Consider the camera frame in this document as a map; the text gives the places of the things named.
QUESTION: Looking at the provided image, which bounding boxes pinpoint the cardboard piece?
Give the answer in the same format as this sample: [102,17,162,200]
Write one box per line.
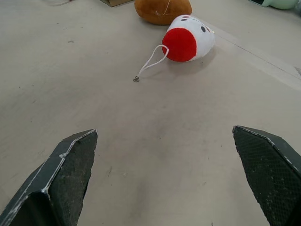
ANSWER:
[100,0,135,7]

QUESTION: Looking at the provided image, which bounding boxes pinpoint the brown plush toy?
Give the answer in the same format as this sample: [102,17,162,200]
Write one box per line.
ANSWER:
[134,0,193,25]

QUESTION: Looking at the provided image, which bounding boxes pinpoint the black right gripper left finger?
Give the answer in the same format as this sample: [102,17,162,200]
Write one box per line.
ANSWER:
[0,129,98,226]

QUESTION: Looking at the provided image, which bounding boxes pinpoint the mint green object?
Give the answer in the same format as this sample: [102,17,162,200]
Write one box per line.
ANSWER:
[248,0,301,10]

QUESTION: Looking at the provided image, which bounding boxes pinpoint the white and red plush toy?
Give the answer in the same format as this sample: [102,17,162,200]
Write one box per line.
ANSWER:
[133,14,215,82]

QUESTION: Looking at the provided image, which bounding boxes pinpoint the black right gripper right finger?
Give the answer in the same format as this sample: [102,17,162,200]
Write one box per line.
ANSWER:
[232,125,301,226]

